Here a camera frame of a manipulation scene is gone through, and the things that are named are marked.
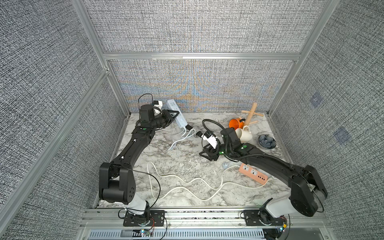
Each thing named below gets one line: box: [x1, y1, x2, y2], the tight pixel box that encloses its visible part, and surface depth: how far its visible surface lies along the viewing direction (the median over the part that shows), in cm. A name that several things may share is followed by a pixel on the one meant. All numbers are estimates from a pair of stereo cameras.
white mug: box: [235, 125, 253, 142], surface depth 97 cm
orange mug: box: [228, 118, 244, 131], surface depth 100 cm
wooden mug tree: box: [238, 102, 264, 126], surface depth 89 cm
